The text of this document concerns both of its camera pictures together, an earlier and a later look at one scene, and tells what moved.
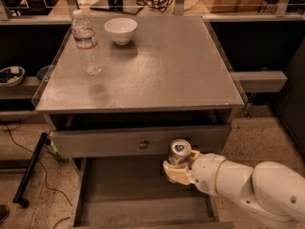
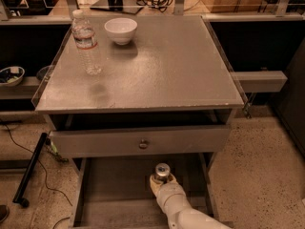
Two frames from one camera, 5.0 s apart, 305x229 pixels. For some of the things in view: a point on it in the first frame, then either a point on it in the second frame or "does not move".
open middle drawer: [137, 193] does not move
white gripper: [204, 172] -> [167, 190]
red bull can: [179, 152] -> [162, 172]
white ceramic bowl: [121, 30] does not move
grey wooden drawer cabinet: [163, 78] does not move
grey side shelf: [259, 81] does not move
